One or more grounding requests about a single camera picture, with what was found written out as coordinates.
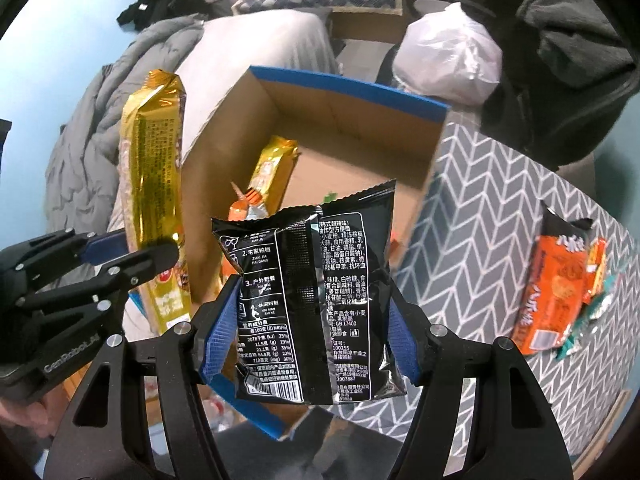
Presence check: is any person's left hand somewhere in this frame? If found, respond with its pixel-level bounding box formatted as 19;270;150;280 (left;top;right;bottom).
0;382;68;433

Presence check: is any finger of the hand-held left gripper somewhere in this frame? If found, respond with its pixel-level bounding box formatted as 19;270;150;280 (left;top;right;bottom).
0;229;132;287
15;243;181;314

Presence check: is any bed with grey sheet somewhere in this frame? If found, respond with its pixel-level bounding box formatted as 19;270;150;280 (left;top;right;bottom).
107;10;341;341

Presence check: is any pile of black clothes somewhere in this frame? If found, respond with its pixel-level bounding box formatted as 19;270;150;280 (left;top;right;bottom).
120;0;213;31

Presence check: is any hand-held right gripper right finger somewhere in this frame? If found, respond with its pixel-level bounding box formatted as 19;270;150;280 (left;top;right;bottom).
385;292;573;480

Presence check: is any blue-edged cardboard box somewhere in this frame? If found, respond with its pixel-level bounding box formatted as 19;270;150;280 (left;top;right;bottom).
140;65;451;441

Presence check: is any brown orange snack packet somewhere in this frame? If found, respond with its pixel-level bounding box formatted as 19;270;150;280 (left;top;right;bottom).
220;180;281;286

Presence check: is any grey quilt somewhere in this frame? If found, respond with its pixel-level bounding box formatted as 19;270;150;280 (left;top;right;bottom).
47;17;208;246

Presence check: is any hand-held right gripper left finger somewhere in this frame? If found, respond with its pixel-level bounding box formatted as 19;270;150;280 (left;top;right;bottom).
42;272;246;480

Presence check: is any white plastic bag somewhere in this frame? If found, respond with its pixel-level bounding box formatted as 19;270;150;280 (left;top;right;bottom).
391;2;503;107

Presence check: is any grey chevron tablecloth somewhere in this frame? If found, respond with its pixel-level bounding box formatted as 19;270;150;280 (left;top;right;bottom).
330;120;638;441

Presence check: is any black orange snack packet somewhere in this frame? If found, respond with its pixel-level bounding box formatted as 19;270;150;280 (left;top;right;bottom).
512;202;596;357

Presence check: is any teal snack packet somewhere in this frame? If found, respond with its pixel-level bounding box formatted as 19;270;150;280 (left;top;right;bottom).
555;270;623;361

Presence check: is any long gold snack packet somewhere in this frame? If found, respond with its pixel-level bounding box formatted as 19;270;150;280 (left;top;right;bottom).
247;135;301;218
117;69;193;337

